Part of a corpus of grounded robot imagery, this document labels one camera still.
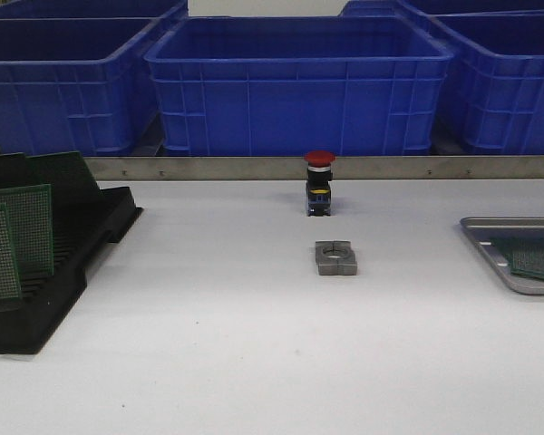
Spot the green perforated circuit board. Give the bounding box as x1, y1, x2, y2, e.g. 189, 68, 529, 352
491, 237, 544, 268

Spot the black slotted board rack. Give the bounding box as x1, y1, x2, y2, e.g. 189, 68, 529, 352
0, 143, 144, 355

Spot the silver metal tray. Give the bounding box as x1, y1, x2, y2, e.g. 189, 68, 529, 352
460, 217, 544, 296

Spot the red emergency stop button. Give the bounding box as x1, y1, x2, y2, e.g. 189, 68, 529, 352
304, 150, 335, 217

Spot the grey metal clamp block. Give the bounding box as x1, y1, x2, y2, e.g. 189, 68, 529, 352
315, 240, 358, 276

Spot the blue centre plastic bin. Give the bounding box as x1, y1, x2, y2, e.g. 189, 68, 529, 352
145, 17, 452, 157

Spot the blue plastic bin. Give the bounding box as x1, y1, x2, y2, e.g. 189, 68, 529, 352
0, 18, 160, 156
428, 12, 544, 156
145, 17, 452, 157

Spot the blue rear right bin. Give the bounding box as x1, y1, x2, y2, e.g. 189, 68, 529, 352
340, 0, 544, 16

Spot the blue rear left bin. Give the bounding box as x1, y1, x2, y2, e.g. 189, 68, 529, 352
0, 0, 188, 19

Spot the blue left plastic bin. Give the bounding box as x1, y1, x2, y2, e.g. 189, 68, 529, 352
0, 18, 160, 156

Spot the blue right plastic bin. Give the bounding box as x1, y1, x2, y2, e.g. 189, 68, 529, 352
428, 12, 544, 156

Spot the metal table edge rail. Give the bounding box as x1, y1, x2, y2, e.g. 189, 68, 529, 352
85, 155, 544, 181

